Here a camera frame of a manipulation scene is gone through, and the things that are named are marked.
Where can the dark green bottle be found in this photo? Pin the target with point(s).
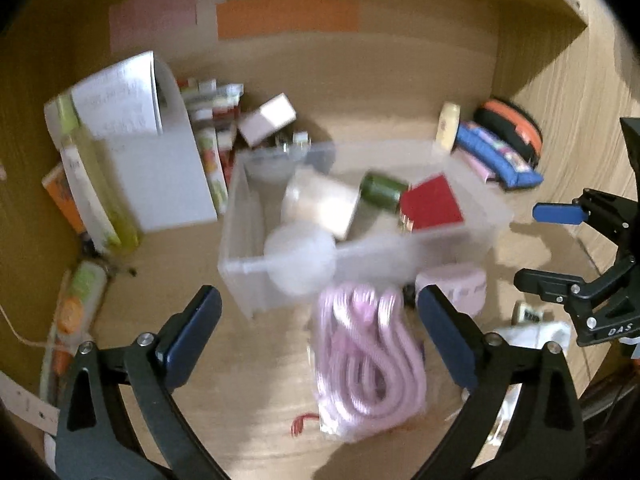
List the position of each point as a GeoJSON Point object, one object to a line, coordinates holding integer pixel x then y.
{"type": "Point", "coordinates": [382, 190]}

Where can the small white black item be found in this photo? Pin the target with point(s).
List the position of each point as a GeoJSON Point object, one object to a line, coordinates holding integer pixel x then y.
{"type": "Point", "coordinates": [527, 314]}

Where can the white file holder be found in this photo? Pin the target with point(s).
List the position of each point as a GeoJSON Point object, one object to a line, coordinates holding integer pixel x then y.
{"type": "Point", "coordinates": [165, 180]}

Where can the white paper tag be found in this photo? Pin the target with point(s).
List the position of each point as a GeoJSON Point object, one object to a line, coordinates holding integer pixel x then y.
{"type": "Point", "coordinates": [25, 402]}

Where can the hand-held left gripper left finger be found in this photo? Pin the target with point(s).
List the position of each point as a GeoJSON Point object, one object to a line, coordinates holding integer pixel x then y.
{"type": "Point", "coordinates": [192, 332]}

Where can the wooden desktop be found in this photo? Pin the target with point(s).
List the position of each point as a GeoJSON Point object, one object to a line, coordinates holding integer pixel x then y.
{"type": "Point", "coordinates": [265, 385]}

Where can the blue patchwork pouch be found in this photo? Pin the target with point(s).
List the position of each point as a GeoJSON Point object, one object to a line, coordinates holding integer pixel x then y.
{"type": "Point", "coordinates": [495, 157]}

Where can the red thread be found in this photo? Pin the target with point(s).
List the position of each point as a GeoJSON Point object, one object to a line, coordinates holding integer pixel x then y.
{"type": "Point", "coordinates": [300, 425]}

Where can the orange sticky note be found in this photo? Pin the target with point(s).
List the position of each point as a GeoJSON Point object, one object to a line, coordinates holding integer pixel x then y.
{"type": "Point", "coordinates": [287, 17]}

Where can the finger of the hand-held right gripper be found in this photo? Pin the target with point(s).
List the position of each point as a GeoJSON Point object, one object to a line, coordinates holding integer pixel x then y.
{"type": "Point", "coordinates": [547, 284]}
{"type": "Point", "coordinates": [557, 212]}

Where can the white paper note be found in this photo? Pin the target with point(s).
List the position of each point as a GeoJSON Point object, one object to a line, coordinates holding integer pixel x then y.
{"type": "Point", "coordinates": [120, 95]}

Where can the stack of books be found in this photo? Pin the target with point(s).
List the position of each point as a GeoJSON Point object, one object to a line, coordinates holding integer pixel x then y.
{"type": "Point", "coordinates": [212, 135]}

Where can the cream tube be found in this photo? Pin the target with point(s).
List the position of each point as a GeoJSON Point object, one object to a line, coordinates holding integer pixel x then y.
{"type": "Point", "coordinates": [447, 127]}

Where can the white cloth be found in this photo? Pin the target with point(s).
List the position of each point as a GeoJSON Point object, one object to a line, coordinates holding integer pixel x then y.
{"type": "Point", "coordinates": [530, 334]}

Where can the black orange zip case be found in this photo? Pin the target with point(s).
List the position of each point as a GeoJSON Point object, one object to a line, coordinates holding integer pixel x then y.
{"type": "Point", "coordinates": [510, 127]}

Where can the white round ball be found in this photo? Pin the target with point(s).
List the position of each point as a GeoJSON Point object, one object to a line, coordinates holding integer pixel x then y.
{"type": "Point", "coordinates": [300, 260]}

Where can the white orange tube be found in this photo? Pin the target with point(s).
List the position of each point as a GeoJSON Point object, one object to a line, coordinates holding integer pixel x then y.
{"type": "Point", "coordinates": [57, 360]}

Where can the pink tape roll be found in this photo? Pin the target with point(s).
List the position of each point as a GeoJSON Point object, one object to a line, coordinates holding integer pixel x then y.
{"type": "Point", "coordinates": [455, 285]}

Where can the pink sticky note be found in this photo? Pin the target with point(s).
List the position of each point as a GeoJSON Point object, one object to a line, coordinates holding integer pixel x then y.
{"type": "Point", "coordinates": [150, 22]}

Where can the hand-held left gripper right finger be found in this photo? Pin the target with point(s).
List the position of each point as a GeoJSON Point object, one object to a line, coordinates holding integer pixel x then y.
{"type": "Point", "coordinates": [447, 332]}

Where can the green white tube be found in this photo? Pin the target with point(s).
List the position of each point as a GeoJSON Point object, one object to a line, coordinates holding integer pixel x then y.
{"type": "Point", "coordinates": [82, 295]}

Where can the red flat box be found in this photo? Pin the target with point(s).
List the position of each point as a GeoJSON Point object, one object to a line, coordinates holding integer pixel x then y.
{"type": "Point", "coordinates": [432, 205]}

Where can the yellow-green tall bottle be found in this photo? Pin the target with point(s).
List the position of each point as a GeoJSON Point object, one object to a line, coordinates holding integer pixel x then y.
{"type": "Point", "coordinates": [95, 180]}

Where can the orange packet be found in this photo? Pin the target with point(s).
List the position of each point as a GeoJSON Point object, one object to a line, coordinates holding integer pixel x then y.
{"type": "Point", "coordinates": [62, 195]}

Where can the beige round container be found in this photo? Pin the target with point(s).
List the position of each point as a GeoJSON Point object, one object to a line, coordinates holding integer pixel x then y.
{"type": "Point", "coordinates": [320, 200]}

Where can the pink notebook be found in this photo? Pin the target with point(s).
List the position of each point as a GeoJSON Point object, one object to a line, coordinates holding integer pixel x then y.
{"type": "Point", "coordinates": [477, 167]}

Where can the small white pink box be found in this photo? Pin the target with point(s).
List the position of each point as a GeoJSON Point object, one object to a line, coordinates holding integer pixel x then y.
{"type": "Point", "coordinates": [265, 117]}

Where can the clear plastic storage box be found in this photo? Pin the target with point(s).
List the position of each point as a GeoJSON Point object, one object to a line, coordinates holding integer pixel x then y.
{"type": "Point", "coordinates": [380, 265]}

